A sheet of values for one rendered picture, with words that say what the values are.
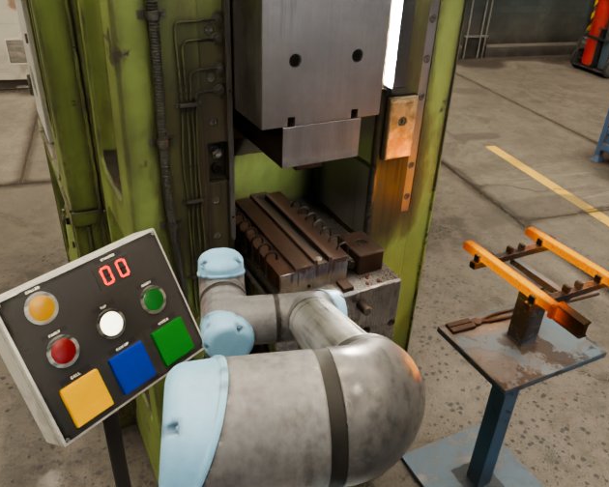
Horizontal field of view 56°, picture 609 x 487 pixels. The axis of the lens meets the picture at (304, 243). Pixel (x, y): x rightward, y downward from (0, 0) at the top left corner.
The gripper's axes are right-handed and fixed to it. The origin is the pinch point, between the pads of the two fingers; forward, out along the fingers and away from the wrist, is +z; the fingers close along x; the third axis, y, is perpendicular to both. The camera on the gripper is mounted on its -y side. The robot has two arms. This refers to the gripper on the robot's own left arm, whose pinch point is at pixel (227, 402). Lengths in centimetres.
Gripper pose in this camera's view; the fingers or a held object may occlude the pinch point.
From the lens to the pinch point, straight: 116.9
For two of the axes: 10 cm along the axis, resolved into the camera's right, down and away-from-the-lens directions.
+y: 0.5, 5.1, -8.6
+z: -0.4, 8.6, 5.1
